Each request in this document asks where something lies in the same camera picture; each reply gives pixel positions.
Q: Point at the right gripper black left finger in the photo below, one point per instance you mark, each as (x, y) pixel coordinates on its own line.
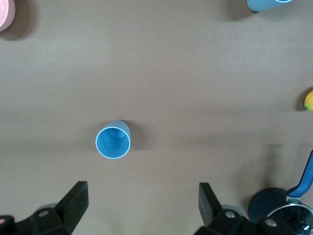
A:
(71, 208)

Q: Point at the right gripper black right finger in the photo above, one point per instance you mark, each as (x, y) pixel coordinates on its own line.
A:
(212, 215)

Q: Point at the blue plastic cup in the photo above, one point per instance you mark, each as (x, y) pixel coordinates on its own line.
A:
(111, 147)
(264, 5)

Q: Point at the yellow mango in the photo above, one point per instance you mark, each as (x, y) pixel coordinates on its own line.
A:
(310, 100)

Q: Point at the pink bowl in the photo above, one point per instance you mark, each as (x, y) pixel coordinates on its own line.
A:
(5, 12)

